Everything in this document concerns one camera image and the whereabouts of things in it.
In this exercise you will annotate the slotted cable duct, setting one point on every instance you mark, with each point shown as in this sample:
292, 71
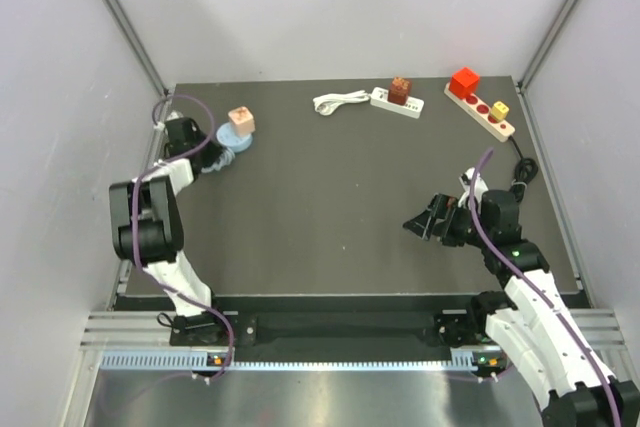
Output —
206, 361

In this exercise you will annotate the red cube plug adapter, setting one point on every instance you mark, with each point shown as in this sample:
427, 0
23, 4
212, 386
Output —
464, 82

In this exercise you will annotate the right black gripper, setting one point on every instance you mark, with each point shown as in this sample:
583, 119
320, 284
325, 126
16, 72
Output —
441, 206

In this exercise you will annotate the brown cube plug adapter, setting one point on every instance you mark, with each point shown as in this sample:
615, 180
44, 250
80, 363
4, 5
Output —
399, 90

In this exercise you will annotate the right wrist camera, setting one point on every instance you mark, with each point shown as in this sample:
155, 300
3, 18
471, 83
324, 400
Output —
473, 184

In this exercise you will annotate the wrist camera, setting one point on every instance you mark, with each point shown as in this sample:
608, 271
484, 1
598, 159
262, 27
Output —
473, 184
161, 125

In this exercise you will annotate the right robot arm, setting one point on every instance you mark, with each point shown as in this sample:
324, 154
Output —
527, 317

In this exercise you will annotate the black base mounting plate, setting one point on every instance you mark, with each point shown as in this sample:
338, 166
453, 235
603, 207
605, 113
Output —
454, 329

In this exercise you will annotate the yellow cube plug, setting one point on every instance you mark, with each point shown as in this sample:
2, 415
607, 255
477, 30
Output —
499, 111

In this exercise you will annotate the pink cube plug adapter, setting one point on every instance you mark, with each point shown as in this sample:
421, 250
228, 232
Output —
242, 121

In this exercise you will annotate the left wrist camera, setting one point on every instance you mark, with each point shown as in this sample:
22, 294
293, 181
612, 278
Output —
161, 125

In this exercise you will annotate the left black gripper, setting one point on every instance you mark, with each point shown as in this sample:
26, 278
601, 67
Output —
215, 148

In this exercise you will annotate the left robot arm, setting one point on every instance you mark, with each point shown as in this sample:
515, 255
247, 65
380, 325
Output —
148, 216

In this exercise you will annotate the round light blue socket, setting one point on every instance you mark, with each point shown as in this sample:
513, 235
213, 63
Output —
228, 138

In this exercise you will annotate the cream power strip red sockets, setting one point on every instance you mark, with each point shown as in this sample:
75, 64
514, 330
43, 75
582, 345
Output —
480, 112

